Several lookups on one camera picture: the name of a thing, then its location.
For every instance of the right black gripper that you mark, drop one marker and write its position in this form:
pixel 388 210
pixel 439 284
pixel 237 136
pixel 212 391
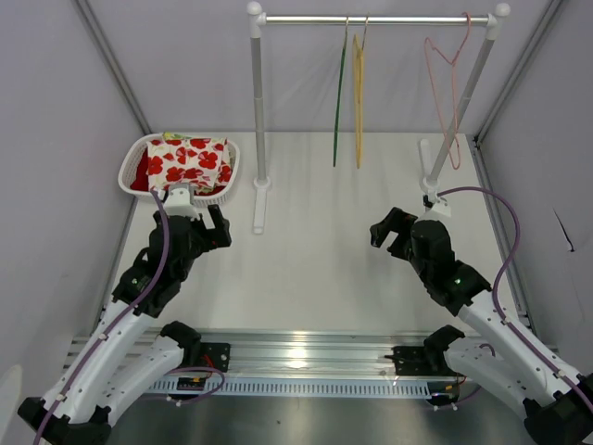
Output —
pixel 400 223

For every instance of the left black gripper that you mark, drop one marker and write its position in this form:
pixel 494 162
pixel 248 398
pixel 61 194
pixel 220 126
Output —
pixel 212 238

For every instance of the red poppy floral skirt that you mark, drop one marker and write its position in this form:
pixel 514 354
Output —
pixel 205 163

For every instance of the green hanger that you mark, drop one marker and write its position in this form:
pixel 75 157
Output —
pixel 339 94

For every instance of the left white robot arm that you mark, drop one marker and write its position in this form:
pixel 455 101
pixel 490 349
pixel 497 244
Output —
pixel 91 397

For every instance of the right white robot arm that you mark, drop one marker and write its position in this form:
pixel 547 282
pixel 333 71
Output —
pixel 552 398

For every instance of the yellow hanger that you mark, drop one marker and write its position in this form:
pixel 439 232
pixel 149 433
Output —
pixel 358 67

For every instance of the white clothes rack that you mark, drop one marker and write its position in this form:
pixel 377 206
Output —
pixel 410 61

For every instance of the red folded cloth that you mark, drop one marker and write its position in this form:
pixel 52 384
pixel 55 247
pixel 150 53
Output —
pixel 140 182

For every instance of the lemon print folded cloth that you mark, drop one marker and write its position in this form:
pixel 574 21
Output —
pixel 175 136

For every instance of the white perforated plastic basket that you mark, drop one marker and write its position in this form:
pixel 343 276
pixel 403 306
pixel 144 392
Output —
pixel 128 168

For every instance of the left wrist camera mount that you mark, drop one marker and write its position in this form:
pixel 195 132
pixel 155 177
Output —
pixel 180 201

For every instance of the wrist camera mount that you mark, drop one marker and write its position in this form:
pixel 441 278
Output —
pixel 435 210
pixel 180 201

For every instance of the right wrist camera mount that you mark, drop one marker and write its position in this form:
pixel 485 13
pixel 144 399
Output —
pixel 435 210

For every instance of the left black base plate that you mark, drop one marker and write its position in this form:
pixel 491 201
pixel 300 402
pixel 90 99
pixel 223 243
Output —
pixel 215 355

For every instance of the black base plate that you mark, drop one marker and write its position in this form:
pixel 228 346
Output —
pixel 215 355
pixel 418 361

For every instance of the aluminium mounting rail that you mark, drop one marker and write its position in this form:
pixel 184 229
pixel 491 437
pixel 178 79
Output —
pixel 311 354

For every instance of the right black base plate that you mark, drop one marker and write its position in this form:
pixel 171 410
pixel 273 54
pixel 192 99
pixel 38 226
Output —
pixel 418 361

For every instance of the white slotted cable duct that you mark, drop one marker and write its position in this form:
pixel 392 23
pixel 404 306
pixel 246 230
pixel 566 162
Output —
pixel 295 387

